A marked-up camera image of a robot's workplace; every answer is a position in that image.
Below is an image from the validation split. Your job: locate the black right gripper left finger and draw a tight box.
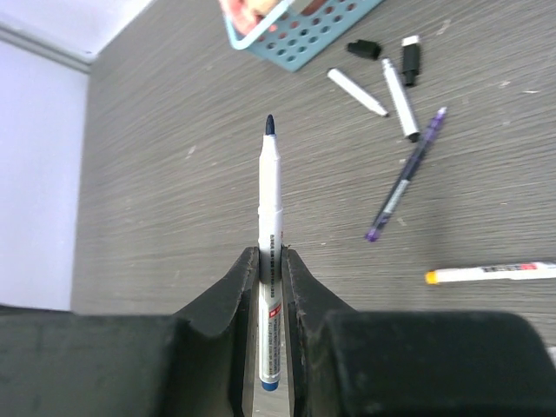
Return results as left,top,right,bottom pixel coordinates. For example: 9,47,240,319
1,248,259,416

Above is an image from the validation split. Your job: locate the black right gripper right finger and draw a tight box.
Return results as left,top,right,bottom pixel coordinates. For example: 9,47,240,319
281,249,555,416

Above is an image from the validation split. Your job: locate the white marker with blue end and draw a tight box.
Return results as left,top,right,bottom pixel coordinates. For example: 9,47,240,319
258,115,283,392

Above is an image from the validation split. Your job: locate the purple pen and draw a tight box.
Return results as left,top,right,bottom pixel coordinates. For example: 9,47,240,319
365,107,447,242

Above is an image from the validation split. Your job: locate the white pen with black end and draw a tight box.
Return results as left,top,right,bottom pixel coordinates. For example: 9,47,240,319
381,57,420,143

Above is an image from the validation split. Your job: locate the short white pen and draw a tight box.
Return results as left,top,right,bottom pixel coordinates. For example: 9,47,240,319
327,68,389,117

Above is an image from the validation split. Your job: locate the small black pen cap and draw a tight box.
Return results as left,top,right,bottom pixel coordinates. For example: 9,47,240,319
346,39,382,61

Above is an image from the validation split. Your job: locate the white marker with yellow end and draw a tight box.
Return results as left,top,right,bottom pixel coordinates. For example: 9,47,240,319
425,261,555,285

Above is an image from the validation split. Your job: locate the black cap with white tip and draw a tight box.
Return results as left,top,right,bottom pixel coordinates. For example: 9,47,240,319
401,35,421,87

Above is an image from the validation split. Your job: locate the light blue perforated basket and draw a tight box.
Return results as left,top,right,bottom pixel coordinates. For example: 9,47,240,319
223,0,381,72

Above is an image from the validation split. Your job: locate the peach folded towel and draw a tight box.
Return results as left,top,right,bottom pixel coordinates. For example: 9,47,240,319
219,0,279,36

